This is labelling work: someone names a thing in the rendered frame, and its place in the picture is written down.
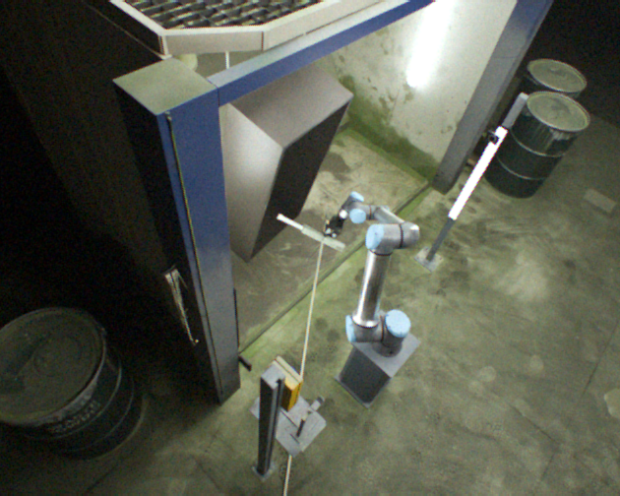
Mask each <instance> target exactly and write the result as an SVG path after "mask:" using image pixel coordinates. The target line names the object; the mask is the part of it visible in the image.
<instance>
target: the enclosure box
mask: <svg viewBox="0 0 620 496"><path fill-rule="evenodd" d="M353 97H354V94H353V93H351V92H350V91H349V90H347V89H346V88H345V87H344V86H342V85H341V84H340V83H339V82H337V81H336V80H335V79H333V78H332V77H331V76H330V75H328V74H327V73H326V72H324V71H323V70H322V69H321V68H319V67H318V66H317V65H316V64H314V63H313V62H312V63H310V64H308V65H306V66H304V67H302V68H300V69H298V70H296V71H294V72H292V73H290V74H287V75H285V76H283V77H281V78H279V79H277V80H275V81H273V82H271V83H269V84H267V85H265V86H263V87H261V88H259V89H257V90H255V91H252V92H250V93H248V94H246V95H244V96H242V97H240V98H238V99H236V100H234V101H232V102H230V103H228V104H227V109H226V115H225V123H224V131H223V138H222V158H223V170H224V183H225V195H226V207H227V220H228V232H229V245H230V249H231V250H232V251H233V252H234V253H235V254H236V255H237V256H239V257H240V258H241V259H242V260H243V261H244V262H245V263H248V262H249V261H250V260H251V259H253V258H254V257H255V256H256V255H257V254H258V253H259V252H260V251H261V250H262V249H263V248H265V247H266V246H267V245H268V244H269V243H270V242H271V241H272V240H273V239H274V238H276V237H277V236H278V235H279V234H280V233H281V232H282V231H283V230H284V229H285V228H287V227H288V226H289V223H287V222H285V221H283V220H281V219H278V215H282V216H283V217H286V218H288V219H290V220H292V221H294V220H295V219H296V218H298V217H299V215H300V213H301V211H302V209H303V207H304V204H305V202H306V200H307V198H308V196H309V193H310V191H311V189H312V187H313V185H314V183H315V180H316V178H317V176H318V174H319V172H320V169H321V167H322V165H323V163H324V161H325V158H326V156H327V154H328V152H329V150H330V147H331V145H332V143H333V141H334V139H335V136H336V134H337V132H338V130H339V128H340V125H341V123H342V121H343V119H344V117H345V114H346V112H347V110H348V108H349V106H350V103H351V101H352V99H353Z"/></svg>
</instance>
